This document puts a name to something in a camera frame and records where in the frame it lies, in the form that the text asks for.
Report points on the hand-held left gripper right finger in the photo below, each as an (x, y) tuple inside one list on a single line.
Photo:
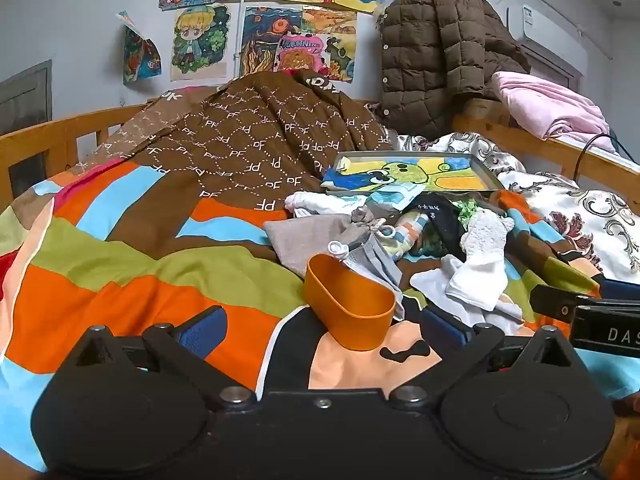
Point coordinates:
[(445, 332)]

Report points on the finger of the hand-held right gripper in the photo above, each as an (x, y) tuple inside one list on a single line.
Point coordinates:
[(552, 302), (622, 291)]

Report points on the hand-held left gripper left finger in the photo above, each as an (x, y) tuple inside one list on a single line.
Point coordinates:
[(202, 332)]

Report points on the pastel striped sock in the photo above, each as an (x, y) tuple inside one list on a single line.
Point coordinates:
[(411, 232)]

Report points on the metal tray with painted bottom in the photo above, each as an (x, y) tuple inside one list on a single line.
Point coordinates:
[(450, 170)]

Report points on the white sock with blue print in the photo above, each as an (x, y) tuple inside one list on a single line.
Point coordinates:
[(320, 203)]

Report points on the white cloth piece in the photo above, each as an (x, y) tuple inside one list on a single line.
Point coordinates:
[(430, 280)]

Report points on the plain white sock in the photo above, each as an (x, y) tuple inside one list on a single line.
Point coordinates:
[(475, 280)]

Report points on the silver floral quilt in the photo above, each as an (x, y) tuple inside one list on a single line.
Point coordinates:
[(590, 210)]

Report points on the white fuzzy sock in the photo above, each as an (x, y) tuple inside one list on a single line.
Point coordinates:
[(487, 235)]

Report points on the orange plastic bowl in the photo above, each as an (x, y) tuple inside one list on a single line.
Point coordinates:
[(350, 310)]

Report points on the grey fabric piece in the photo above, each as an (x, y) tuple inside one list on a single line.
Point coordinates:
[(375, 262)]

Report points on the black printed sock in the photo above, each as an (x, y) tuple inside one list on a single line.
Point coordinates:
[(442, 220)]

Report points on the colourful striped blanket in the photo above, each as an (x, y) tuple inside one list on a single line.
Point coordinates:
[(100, 285)]

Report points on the green frilly fabric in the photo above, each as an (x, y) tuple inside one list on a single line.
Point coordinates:
[(468, 208)]

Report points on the small white rolled sock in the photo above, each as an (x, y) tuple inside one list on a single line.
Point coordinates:
[(339, 250)]

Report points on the pink cloth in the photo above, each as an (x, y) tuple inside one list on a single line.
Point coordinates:
[(545, 102)]

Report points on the brown printed blanket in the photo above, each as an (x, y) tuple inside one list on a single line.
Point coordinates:
[(240, 135)]

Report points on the brown puffer jacket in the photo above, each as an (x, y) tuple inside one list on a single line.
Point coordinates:
[(440, 60)]

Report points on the white air conditioner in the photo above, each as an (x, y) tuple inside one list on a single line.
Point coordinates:
[(547, 30)]

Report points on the wooden bed frame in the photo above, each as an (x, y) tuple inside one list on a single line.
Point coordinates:
[(50, 135)]

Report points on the grey wall panel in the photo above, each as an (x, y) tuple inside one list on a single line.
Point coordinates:
[(25, 92)]

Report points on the group of colourful wall drawings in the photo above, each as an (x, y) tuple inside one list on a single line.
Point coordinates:
[(270, 25)]

